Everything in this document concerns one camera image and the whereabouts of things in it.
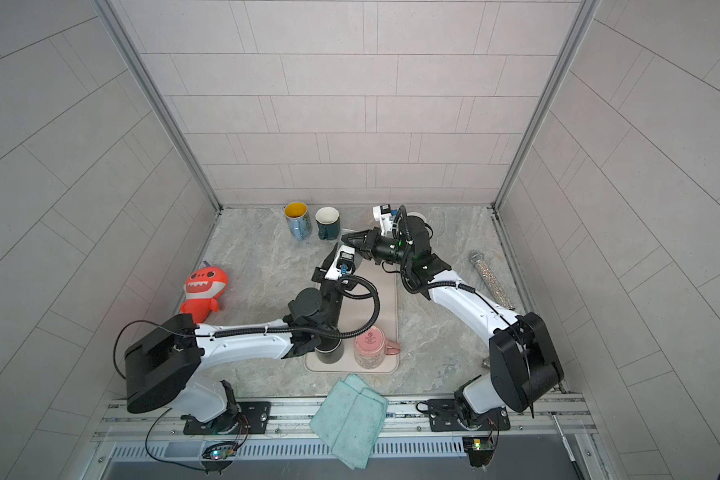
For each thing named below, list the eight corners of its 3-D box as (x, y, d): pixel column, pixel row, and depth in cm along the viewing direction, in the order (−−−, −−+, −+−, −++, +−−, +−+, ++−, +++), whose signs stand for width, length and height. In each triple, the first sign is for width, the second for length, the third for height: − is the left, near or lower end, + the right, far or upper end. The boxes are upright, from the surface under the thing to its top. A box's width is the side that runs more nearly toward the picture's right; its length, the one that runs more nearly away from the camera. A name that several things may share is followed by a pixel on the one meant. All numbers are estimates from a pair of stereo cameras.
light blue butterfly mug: (287, 245, 106) (279, 225, 98) (292, 221, 113) (286, 201, 105) (309, 245, 106) (304, 226, 98) (313, 221, 113) (309, 201, 105)
